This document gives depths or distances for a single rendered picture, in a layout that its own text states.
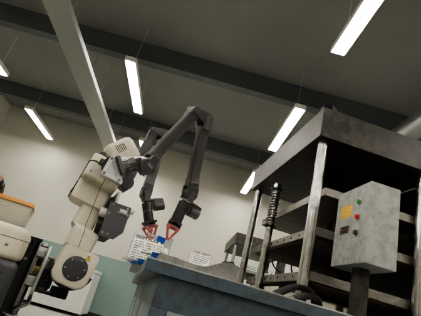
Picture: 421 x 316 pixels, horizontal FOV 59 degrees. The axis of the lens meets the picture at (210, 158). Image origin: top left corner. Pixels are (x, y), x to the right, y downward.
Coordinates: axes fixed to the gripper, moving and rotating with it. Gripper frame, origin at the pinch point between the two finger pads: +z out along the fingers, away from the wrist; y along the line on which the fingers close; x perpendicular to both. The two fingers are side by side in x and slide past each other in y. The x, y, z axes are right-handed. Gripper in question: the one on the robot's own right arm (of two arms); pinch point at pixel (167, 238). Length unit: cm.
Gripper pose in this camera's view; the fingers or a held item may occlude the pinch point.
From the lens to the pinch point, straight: 185.7
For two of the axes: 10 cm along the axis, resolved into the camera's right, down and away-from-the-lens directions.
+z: -4.0, 8.7, -2.8
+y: -1.7, 2.2, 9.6
